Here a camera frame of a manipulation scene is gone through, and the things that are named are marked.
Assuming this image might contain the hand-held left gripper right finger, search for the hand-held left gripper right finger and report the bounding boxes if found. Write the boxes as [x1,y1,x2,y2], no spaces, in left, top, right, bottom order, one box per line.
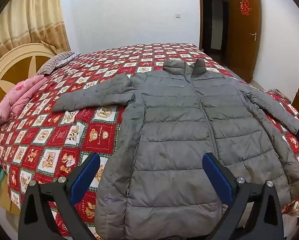
[202,152,285,240]

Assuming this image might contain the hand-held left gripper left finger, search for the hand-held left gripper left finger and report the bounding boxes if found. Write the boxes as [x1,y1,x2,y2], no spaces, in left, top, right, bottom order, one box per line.
[18,152,101,240]

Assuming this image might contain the red paper door decoration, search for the red paper door decoration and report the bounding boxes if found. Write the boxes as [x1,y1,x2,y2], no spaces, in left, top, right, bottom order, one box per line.
[239,0,252,15]

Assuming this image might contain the red bear print bedspread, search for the red bear print bedspread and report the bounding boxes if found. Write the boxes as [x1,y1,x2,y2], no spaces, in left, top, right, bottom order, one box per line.
[0,43,299,238]

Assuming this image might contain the beige patterned curtain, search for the beige patterned curtain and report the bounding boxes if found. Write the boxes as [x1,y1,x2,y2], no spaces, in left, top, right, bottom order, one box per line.
[0,0,71,59]

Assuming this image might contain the cream wooden headboard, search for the cream wooden headboard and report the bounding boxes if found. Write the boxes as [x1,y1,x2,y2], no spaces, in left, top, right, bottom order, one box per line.
[0,43,58,130]

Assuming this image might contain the striped pillow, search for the striped pillow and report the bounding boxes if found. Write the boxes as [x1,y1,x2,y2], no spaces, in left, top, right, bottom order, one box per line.
[37,51,76,76]

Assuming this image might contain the dark wooden door frame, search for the dark wooden door frame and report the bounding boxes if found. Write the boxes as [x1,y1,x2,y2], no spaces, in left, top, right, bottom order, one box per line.
[198,0,232,65]

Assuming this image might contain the grey puffer jacket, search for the grey puffer jacket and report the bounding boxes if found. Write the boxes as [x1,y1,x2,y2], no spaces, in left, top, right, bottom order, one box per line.
[52,59,299,240]

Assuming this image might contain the brown wooden door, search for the brown wooden door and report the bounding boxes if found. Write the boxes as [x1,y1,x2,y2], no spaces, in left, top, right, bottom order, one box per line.
[226,0,262,83]

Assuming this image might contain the pink quilt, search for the pink quilt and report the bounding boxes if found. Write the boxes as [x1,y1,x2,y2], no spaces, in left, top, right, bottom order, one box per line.
[0,75,48,126]

